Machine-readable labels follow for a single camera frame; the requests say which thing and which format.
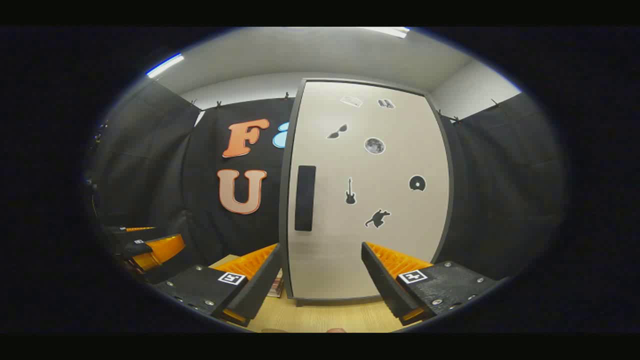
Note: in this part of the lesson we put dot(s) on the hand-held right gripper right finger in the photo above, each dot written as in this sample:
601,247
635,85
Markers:
387,287

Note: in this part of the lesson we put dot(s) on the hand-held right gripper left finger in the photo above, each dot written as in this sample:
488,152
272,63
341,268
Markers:
252,292

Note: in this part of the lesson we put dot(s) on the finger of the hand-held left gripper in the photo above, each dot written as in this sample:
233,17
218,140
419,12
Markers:
120,231
160,250

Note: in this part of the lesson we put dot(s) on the white cabinet door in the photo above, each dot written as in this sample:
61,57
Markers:
375,260

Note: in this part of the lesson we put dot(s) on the grey cabinet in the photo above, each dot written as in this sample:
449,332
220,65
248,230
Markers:
283,210

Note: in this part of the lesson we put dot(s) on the stack of books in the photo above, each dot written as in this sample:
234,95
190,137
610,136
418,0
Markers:
276,287

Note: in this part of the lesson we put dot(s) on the black backdrop cloth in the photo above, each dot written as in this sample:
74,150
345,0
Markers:
500,175

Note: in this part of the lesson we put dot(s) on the ceiling light strip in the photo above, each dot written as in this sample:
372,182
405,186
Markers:
165,65

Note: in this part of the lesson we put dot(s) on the ceiling light panel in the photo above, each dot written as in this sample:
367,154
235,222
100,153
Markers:
390,31

